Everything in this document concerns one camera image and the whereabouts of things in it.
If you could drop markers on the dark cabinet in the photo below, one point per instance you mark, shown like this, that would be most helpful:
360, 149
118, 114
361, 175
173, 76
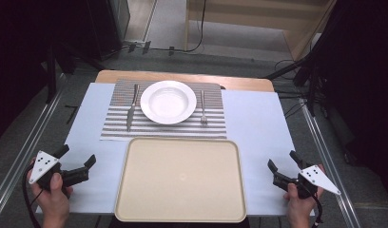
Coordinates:
109, 25

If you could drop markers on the black curtain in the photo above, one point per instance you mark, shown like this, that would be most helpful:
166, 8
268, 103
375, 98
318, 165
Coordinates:
21, 47
366, 63

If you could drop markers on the light wooden counter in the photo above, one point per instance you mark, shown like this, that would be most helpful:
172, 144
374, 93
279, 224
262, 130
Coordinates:
255, 15

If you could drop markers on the person's left hand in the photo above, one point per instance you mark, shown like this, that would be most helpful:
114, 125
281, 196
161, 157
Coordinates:
54, 205

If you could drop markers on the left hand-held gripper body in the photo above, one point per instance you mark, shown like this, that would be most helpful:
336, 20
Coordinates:
43, 163

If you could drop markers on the black metal stand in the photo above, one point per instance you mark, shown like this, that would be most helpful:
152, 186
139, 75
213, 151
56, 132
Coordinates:
51, 76

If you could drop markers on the person's right hand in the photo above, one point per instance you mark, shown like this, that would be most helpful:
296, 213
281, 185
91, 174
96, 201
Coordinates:
300, 212

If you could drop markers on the white deep plate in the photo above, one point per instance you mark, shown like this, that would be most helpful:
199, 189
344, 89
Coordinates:
168, 102

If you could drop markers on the small black bar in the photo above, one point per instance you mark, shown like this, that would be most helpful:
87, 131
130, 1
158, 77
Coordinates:
72, 112

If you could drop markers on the striped woven placemat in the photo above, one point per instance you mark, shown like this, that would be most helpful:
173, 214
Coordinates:
170, 129

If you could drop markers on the wooden table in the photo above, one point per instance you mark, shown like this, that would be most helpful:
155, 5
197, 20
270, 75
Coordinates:
246, 84

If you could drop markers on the silver table knife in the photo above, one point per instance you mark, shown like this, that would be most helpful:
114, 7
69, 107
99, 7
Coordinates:
131, 115

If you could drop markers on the black tripod stand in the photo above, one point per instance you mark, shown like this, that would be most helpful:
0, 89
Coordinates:
311, 72

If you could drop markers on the beige plastic tray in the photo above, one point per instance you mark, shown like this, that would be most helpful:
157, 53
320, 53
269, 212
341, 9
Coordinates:
182, 180

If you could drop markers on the metal floor rail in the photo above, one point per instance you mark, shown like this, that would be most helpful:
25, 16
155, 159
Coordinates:
27, 152
328, 158

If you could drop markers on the silver fork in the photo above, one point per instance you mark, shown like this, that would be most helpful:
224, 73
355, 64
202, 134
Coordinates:
203, 107

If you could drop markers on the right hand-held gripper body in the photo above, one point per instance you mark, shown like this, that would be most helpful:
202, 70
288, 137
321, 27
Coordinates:
319, 177

